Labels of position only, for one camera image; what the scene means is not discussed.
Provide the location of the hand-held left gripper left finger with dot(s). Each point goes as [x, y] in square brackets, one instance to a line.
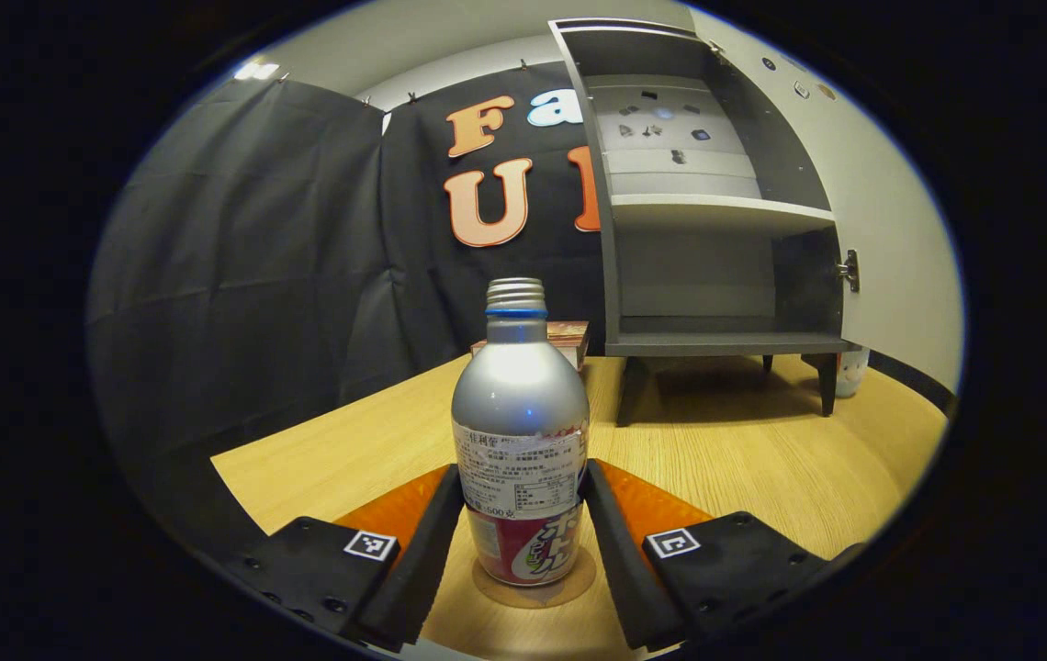
[422, 569]

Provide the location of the silver bottle with red label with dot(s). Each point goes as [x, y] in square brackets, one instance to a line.
[519, 404]

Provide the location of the grey cabinet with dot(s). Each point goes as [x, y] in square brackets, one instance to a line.
[698, 294]

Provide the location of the black backdrop cloth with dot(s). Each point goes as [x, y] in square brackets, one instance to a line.
[257, 275]

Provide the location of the white patterned cup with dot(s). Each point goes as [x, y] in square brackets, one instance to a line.
[852, 372]

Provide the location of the ceiling light panel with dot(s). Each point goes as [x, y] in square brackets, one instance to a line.
[257, 70]

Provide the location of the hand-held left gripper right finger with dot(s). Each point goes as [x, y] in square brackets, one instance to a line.
[620, 569]

